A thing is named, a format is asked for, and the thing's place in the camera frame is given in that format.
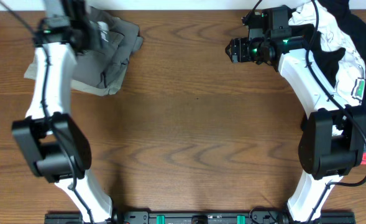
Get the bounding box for grey shorts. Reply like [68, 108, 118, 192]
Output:
[73, 7, 143, 89]

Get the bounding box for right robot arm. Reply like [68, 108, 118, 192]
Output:
[226, 37, 366, 223]

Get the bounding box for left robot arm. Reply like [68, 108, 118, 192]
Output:
[12, 12, 113, 223]

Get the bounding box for folded khaki shorts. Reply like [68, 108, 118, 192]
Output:
[24, 57, 127, 96]

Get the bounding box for white shirt with green logo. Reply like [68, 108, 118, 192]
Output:
[288, 1, 366, 108]

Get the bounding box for black garment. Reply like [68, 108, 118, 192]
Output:
[290, 0, 366, 146]

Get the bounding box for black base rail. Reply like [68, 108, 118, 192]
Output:
[44, 208, 356, 224]

